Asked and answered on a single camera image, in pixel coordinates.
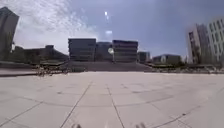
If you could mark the wide stone stairs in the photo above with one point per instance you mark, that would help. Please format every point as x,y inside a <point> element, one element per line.
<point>110,66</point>

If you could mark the dark building of three blocks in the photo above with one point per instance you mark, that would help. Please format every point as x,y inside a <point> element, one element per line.
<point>125,50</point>

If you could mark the small dark building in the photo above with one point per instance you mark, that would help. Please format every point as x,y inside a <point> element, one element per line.
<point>143,56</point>

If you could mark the pale paved plaza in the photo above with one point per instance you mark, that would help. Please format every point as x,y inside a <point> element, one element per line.
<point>110,96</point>

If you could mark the low wide building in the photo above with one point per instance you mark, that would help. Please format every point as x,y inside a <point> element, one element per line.
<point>168,59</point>

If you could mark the low dark building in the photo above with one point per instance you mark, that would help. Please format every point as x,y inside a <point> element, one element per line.
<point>43,55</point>

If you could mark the low planting strip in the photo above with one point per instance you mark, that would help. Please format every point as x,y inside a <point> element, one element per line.
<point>186,69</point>

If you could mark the raised stone ledge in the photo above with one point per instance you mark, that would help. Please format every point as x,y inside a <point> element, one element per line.
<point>15,72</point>

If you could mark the pale multi-storey building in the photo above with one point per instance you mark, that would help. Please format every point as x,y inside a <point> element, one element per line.
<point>210,41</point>

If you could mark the large dark building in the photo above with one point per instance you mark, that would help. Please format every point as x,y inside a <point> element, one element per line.
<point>7,33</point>

